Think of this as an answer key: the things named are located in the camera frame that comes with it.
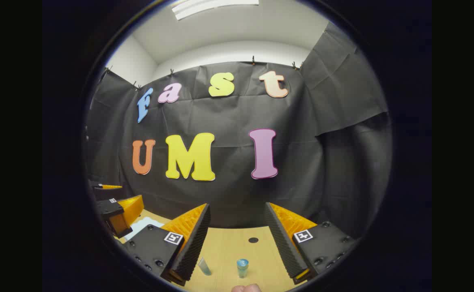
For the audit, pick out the ceiling light panel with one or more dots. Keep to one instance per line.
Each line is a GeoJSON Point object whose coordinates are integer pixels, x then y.
{"type": "Point", "coordinates": [208, 6]}

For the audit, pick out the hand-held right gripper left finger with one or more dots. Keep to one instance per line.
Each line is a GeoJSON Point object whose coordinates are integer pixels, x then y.
{"type": "Point", "coordinates": [194, 251]}

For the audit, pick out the white blue skin care tube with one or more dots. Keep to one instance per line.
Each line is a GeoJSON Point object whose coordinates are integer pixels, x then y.
{"type": "Point", "coordinates": [205, 266]}

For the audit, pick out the black backdrop cloth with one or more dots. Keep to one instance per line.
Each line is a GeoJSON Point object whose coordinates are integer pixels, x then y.
{"type": "Point", "coordinates": [302, 162]}

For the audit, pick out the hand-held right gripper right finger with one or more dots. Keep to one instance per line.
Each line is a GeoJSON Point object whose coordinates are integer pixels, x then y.
{"type": "Point", "coordinates": [281, 243]}

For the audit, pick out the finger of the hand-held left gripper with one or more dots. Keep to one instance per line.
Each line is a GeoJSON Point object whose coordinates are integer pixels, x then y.
{"type": "Point", "coordinates": [97, 186]}
{"type": "Point", "coordinates": [109, 209]}

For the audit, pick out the blue skin care bottle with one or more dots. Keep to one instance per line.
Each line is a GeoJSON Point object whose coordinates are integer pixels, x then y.
{"type": "Point", "coordinates": [242, 268]}

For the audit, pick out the light blue suitcase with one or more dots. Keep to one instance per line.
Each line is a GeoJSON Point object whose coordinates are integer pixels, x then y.
{"type": "Point", "coordinates": [143, 227]}

